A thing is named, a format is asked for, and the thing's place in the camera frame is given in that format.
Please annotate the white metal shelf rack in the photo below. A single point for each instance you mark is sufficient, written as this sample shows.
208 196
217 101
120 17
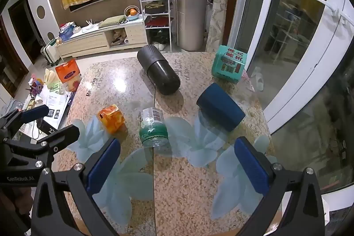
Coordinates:
156 19

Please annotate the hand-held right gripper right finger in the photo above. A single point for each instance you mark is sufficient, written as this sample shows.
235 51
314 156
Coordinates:
252 169

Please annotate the white slippers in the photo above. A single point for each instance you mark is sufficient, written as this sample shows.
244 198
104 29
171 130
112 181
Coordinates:
257 78

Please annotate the black insulated bottle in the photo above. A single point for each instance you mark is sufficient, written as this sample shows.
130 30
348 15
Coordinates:
159 71

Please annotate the white shoes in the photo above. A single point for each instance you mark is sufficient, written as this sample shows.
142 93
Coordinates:
158 46

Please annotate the orange snack packet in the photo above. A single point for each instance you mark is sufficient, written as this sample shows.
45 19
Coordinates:
111 119

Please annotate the orange tissue box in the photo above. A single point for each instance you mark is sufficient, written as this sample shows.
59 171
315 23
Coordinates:
68 74

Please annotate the blue basket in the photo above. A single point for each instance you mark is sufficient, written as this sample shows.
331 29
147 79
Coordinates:
66 34

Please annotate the dark blue cup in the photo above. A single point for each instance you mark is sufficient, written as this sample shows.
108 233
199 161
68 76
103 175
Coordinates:
221 107

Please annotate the fruit bowl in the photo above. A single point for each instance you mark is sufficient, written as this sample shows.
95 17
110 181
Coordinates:
131 14

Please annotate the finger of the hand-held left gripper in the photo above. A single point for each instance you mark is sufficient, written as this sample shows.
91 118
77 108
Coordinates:
34 113
65 134

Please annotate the light wooden tv cabinet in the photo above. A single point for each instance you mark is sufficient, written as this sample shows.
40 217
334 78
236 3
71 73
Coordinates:
88 43

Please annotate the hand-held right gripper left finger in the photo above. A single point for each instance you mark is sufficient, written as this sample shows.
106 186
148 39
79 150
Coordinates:
103 169

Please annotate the sliding glass door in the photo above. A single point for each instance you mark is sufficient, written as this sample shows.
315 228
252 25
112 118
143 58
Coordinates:
290 45

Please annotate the green cushion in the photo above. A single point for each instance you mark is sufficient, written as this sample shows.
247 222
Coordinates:
112 21

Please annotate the teal tissue box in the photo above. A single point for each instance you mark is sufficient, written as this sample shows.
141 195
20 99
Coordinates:
228 66

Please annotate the white suitcase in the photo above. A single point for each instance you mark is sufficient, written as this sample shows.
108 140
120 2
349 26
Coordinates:
50 52

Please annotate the clear plastic bottle green label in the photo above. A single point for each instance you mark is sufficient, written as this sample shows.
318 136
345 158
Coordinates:
152 129

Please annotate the white printed papers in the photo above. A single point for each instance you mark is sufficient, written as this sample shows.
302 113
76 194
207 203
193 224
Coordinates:
56 107

